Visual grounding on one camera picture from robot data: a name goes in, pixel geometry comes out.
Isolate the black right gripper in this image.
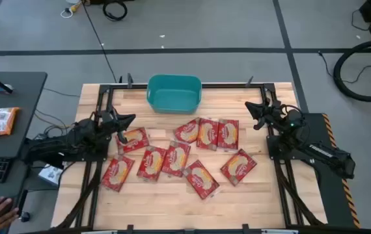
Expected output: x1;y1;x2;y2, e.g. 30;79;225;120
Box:
244;99;287;131

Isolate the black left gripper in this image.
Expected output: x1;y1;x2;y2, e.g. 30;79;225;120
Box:
100;109;137;144

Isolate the teal plastic basket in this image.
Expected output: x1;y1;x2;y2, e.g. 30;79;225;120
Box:
146;74;202;115

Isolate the white cardboard box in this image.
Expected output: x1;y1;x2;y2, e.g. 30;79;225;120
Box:
38;163;64;187

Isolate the black desk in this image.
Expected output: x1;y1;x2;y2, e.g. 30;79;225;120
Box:
0;71;48;234

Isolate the black platform with hazard stripes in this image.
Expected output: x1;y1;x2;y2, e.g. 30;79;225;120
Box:
302;112;362;229

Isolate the orange snack bag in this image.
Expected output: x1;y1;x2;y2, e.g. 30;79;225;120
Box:
0;107;20;139

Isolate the long black floor cable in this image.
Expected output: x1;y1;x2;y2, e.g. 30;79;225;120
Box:
81;0;118;84

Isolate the thin black floor cable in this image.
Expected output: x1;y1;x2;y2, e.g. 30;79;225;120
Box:
317;50;371;85
350;8;371;32

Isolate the large black hose ring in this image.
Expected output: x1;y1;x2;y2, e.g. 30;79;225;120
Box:
333;38;371;103

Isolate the coiled black cable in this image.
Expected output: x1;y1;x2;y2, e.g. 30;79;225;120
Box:
102;0;128;22

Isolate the white cable with yellow plug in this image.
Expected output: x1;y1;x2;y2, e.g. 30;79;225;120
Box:
60;0;83;19

